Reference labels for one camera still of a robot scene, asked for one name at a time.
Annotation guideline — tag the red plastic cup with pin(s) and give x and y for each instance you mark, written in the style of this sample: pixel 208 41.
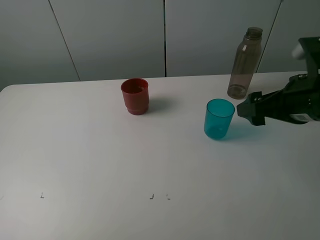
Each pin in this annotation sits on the red plastic cup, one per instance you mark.
pixel 135 93

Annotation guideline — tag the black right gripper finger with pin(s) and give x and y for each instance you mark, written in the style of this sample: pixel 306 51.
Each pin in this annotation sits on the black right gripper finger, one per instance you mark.
pixel 248 109

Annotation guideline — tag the teal transparent plastic cup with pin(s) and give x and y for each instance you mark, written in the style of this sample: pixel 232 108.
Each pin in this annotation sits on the teal transparent plastic cup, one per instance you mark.
pixel 218 117

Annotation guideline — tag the smoky transparent water bottle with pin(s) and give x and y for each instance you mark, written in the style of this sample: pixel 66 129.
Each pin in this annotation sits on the smoky transparent water bottle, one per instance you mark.
pixel 246 59

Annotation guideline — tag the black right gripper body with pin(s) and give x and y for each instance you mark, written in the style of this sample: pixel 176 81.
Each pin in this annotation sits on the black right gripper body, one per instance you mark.
pixel 297 103

